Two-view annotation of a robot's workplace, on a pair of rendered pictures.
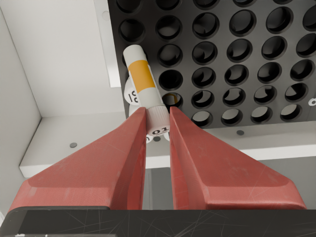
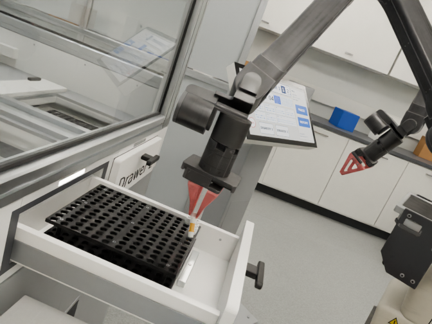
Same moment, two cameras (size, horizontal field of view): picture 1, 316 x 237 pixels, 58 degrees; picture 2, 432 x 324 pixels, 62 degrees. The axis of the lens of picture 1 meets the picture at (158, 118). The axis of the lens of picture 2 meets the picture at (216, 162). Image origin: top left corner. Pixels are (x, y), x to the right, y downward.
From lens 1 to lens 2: 0.56 m
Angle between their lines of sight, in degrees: 37
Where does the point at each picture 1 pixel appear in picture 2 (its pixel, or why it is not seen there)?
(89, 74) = (204, 261)
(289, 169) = not seen: hidden behind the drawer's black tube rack
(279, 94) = (156, 213)
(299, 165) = not seen: hidden behind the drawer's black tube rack
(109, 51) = (193, 258)
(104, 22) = (191, 263)
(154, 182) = not seen: hidden behind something
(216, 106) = (173, 219)
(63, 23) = (204, 274)
